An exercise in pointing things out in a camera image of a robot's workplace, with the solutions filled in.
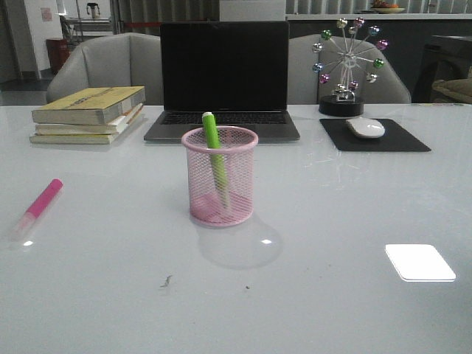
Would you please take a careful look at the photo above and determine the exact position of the green highlighter pen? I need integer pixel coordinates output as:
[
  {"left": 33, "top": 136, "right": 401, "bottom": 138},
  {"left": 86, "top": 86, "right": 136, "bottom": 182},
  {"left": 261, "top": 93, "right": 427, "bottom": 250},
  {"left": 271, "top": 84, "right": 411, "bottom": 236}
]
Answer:
[{"left": 202, "top": 112, "right": 230, "bottom": 209}]

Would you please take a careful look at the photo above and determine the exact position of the pink highlighter pen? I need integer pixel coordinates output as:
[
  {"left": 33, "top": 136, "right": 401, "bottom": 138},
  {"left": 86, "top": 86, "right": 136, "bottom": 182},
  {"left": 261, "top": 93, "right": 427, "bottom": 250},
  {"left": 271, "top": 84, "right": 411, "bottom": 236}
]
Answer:
[{"left": 10, "top": 178, "right": 63, "bottom": 243}]

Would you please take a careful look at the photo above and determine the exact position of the pink mesh pen holder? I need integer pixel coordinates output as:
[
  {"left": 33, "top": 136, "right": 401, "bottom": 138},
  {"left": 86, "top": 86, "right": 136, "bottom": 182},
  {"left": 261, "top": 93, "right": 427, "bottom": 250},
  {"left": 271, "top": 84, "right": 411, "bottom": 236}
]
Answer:
[{"left": 181, "top": 126, "right": 259, "bottom": 227}]

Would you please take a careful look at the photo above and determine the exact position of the grey open laptop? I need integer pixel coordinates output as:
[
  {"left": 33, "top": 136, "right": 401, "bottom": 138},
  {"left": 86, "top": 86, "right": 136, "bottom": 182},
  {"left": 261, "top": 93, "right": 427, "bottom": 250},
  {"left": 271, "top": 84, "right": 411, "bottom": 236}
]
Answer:
[{"left": 144, "top": 21, "right": 300, "bottom": 143}]

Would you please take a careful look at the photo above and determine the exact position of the ferris wheel desk ornament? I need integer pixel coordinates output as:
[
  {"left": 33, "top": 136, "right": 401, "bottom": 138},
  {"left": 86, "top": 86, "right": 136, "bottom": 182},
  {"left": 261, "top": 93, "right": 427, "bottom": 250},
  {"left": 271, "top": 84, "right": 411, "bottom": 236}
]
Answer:
[{"left": 312, "top": 17, "right": 386, "bottom": 117}]

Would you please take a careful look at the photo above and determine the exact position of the middle white book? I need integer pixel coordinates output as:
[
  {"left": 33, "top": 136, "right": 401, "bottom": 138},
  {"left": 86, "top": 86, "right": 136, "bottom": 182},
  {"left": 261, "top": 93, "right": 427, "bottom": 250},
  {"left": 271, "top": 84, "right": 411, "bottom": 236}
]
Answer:
[{"left": 35, "top": 103, "right": 143, "bottom": 135}]

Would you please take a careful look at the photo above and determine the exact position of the white computer mouse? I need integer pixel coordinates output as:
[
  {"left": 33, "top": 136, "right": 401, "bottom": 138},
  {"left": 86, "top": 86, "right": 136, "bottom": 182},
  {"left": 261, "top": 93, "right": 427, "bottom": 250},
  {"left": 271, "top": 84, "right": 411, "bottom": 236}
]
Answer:
[{"left": 346, "top": 117, "right": 386, "bottom": 139}]

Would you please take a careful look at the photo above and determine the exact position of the right grey armchair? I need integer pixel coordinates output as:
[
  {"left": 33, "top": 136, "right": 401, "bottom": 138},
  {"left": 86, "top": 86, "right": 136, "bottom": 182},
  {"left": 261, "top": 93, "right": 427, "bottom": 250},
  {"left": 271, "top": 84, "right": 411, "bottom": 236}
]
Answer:
[{"left": 288, "top": 34, "right": 411, "bottom": 105}]

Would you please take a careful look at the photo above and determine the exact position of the grey armchair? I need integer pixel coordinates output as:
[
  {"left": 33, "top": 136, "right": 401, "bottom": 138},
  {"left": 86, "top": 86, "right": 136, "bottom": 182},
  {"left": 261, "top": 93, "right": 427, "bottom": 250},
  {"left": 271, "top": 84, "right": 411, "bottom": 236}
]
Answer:
[
  {"left": 46, "top": 32, "right": 164, "bottom": 105},
  {"left": 288, "top": 34, "right": 411, "bottom": 105}
]

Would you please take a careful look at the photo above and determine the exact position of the left grey armchair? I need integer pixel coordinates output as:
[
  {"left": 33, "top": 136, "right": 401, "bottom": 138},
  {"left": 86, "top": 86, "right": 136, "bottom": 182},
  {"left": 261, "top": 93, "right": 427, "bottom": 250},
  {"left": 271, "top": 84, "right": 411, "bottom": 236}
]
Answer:
[{"left": 46, "top": 32, "right": 164, "bottom": 105}]

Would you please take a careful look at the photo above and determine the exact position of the yellow top book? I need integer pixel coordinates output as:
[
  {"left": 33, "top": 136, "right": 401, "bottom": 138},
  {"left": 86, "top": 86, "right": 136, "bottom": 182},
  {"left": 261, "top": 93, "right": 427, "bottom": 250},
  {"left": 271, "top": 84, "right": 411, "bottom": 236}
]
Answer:
[{"left": 32, "top": 86, "right": 146, "bottom": 125}]

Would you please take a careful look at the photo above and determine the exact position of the yellow book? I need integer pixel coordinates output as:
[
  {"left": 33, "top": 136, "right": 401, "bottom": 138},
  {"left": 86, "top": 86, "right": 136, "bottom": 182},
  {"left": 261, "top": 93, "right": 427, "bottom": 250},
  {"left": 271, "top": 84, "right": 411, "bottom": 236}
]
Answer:
[
  {"left": 32, "top": 86, "right": 146, "bottom": 125},
  {"left": 29, "top": 113, "right": 142, "bottom": 145}
]

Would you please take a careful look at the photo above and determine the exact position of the black mouse pad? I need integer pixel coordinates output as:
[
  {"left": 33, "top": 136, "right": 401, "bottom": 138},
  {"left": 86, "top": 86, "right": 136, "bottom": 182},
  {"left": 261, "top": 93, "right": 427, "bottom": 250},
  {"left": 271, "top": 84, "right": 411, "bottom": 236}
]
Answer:
[{"left": 320, "top": 118, "right": 431, "bottom": 152}]

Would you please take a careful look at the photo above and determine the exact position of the bottom yellow book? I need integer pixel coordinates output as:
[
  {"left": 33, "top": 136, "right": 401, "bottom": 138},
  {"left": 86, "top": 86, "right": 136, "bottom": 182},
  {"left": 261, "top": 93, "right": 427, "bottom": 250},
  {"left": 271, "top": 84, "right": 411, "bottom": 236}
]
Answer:
[{"left": 29, "top": 113, "right": 142, "bottom": 145}]

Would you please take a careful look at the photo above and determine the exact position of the red trash bin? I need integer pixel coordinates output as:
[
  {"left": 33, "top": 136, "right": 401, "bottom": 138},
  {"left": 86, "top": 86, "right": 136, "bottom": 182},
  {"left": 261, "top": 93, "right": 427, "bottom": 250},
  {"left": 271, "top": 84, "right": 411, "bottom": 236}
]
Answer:
[{"left": 46, "top": 38, "right": 70, "bottom": 74}]

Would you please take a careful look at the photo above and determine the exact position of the fruit bowl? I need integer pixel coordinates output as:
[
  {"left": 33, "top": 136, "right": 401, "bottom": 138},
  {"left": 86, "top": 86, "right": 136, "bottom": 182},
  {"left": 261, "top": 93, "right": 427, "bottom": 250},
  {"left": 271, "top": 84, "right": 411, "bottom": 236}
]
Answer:
[{"left": 371, "top": 0, "right": 405, "bottom": 14}]

